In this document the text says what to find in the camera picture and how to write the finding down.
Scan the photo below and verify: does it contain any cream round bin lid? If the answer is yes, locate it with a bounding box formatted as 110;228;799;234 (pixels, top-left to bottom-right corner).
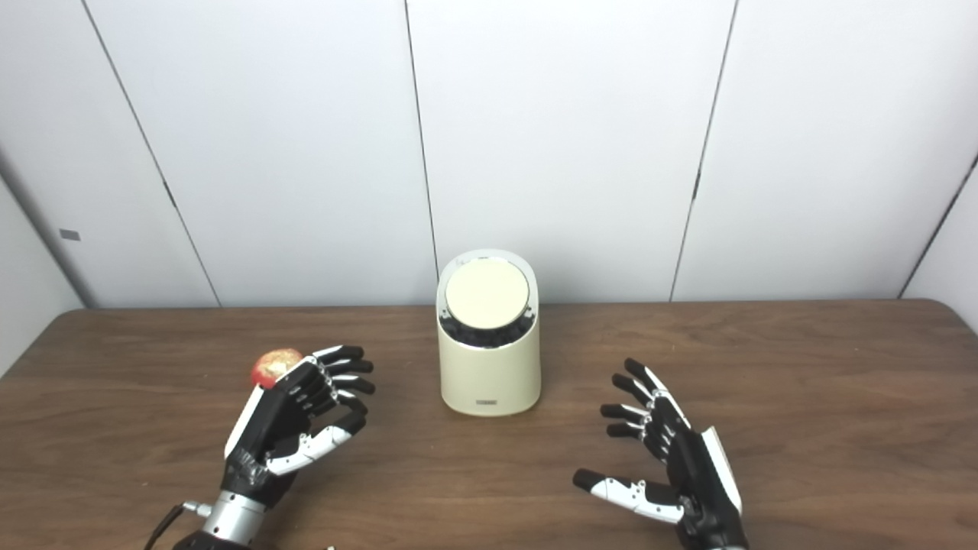
445;258;530;331

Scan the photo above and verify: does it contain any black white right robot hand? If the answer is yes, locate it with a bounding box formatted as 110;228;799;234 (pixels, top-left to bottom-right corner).
573;357;750;550

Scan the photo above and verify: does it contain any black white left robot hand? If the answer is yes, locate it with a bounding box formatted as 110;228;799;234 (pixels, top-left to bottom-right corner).
222;345;377;509

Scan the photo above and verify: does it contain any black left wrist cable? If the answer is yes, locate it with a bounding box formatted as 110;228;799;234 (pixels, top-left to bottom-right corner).
144;500;213;550

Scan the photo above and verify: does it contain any red apple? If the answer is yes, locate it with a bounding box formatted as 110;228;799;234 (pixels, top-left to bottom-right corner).
251;348;304;389

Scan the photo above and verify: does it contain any cream-colored round bin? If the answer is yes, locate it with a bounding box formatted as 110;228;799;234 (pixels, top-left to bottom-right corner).
436;248;542;418

